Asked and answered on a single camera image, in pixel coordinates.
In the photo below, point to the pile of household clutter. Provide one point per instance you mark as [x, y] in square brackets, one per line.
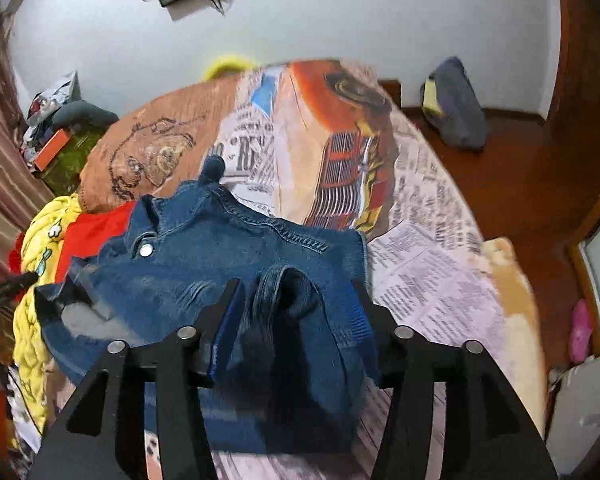
[50, 100]

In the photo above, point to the white cloth bag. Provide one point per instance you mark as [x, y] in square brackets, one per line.
[585, 410]

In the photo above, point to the red garment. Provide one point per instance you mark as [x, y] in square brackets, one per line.
[95, 235]

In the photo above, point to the dark grey bag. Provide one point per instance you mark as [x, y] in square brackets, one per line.
[457, 105]

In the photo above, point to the blue denim jacket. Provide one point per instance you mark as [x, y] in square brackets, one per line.
[205, 260]

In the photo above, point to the newspaper-print bed sheet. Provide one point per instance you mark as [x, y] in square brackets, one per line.
[430, 260]

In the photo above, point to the red fuzzy cloth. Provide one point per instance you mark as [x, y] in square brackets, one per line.
[15, 259]

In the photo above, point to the pile of printed papers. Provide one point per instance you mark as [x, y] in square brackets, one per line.
[22, 410]

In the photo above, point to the pink slipper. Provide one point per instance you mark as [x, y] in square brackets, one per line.
[580, 332]

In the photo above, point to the yellow cartoon garment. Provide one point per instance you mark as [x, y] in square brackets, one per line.
[35, 270]

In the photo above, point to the brown printed blanket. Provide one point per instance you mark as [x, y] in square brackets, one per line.
[155, 140]

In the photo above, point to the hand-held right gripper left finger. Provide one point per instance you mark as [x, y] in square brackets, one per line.
[225, 330]

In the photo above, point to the brown wooden door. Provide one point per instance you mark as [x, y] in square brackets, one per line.
[590, 60]

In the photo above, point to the orange box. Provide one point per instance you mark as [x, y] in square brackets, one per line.
[50, 152]

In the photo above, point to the yellow-green chair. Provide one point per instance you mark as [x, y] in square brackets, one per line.
[430, 97]

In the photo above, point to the green patterned cloth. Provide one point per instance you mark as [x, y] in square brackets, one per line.
[75, 160]

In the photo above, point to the striped brown curtain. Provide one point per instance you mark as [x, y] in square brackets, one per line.
[0, 160]

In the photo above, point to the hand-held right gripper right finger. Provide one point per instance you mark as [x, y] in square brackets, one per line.
[385, 340]

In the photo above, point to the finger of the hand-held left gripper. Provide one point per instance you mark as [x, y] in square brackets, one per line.
[10, 285]

